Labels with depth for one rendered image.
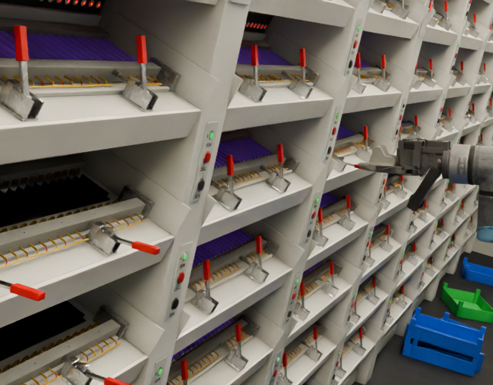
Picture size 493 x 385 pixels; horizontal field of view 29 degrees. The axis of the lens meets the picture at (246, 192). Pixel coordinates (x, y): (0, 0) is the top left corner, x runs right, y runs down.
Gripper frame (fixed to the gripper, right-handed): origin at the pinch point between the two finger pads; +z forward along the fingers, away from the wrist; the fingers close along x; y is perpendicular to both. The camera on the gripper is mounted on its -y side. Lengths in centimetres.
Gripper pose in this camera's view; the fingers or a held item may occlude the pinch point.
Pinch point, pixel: (364, 167)
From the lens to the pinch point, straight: 229.1
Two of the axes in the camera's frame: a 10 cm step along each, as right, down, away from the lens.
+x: -3.6, 1.2, -9.3
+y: 0.2, -9.9, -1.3
